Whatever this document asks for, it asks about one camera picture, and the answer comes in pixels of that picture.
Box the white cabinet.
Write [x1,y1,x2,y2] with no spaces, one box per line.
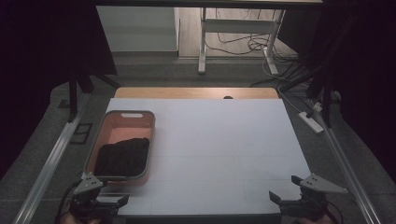
[96,6,180,52]

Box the orange basket with grey rim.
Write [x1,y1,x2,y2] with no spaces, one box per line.
[83,109,156,188]

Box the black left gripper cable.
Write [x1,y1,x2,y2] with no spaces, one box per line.
[54,180,82,224]

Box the black metal stand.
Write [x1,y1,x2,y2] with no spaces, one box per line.
[67,71,121,123]
[279,62,334,129]

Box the black cloth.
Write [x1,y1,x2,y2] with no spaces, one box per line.
[93,137,150,177]

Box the white power strip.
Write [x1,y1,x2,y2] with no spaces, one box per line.
[298,111,325,134]

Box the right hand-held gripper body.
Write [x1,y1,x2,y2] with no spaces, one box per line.
[279,173,348,222]

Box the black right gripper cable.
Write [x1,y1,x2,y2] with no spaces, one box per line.
[326,201,344,224]

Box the white table cover sheet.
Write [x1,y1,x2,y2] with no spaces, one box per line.
[92,98,312,217]

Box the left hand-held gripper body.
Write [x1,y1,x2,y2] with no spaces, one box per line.
[68,172,120,223]

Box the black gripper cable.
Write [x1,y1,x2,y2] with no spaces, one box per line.
[326,201,344,224]
[54,180,82,224]

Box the person's right hand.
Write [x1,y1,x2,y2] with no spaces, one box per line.
[297,214,336,224]

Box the aluminium rail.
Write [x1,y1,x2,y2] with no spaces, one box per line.
[12,92,92,224]
[311,102,383,224]

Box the person's left hand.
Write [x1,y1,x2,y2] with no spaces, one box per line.
[59,214,104,224]

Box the white-legged desk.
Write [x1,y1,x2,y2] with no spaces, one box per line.
[94,0,323,76]

